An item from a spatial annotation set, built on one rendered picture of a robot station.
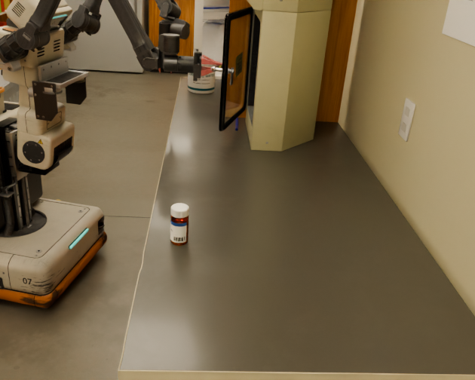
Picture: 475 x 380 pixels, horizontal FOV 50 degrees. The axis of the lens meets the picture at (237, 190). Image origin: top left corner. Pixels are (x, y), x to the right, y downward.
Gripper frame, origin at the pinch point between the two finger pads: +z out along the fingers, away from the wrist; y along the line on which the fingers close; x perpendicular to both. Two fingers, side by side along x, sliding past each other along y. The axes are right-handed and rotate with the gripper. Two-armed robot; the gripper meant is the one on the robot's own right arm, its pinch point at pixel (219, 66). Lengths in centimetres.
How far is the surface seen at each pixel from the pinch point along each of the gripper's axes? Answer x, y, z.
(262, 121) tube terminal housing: -12.7, -15.1, 15.3
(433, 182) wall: -62, -13, 56
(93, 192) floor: 134, -119, -80
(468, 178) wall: -78, -5, 57
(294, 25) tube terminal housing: -12.8, 17.2, 22.9
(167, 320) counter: -104, -27, -9
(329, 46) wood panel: 25, 5, 43
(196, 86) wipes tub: 57, -22, -10
